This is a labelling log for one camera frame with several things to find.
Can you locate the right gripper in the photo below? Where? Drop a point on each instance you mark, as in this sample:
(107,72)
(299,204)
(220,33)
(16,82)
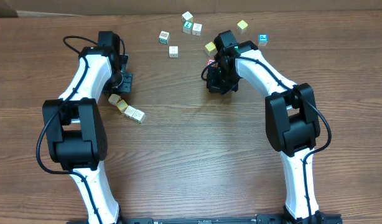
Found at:
(214,85)

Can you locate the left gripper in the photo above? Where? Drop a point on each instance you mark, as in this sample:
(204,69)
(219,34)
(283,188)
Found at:
(126,85)

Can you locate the white block red side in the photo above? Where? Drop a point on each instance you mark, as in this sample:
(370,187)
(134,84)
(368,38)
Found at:
(114,99)

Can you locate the yellow block letter G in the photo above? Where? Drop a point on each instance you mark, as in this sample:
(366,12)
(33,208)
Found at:
(122,106)

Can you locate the white block teal side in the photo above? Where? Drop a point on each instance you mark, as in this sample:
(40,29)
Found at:
(129,111)

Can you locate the white block green side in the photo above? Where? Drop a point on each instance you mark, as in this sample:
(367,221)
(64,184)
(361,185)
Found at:
(138,116)

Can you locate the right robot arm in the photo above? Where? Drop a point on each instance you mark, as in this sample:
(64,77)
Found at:
(291,116)

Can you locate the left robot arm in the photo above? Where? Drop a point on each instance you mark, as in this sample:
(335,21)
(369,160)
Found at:
(75,133)

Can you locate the red letter wooden block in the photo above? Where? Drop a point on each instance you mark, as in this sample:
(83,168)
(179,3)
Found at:
(211,61)

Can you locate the yellow top center block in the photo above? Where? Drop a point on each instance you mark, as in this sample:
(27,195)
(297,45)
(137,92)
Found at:
(210,49)

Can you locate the yellow block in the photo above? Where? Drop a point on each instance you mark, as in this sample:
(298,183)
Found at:
(210,49)
(242,27)

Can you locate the white block beside green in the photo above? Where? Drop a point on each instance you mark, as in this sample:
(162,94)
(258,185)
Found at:
(197,29)

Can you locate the plain white wooden block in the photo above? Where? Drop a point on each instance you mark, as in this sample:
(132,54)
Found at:
(173,51)

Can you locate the blue letter P block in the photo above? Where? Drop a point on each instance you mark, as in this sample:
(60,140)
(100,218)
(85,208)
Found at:
(262,40)

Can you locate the yellow top far block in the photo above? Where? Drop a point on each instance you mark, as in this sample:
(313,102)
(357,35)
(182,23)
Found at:
(242,27)

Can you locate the green letter wooden block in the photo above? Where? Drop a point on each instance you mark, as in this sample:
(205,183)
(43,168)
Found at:
(187,27)

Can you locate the green sided picture block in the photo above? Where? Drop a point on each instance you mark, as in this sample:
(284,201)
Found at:
(164,37)

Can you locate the top white wooden block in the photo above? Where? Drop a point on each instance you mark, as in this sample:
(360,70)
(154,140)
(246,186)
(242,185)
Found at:
(187,16)

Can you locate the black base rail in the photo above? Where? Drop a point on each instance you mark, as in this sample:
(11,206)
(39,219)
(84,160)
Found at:
(258,219)

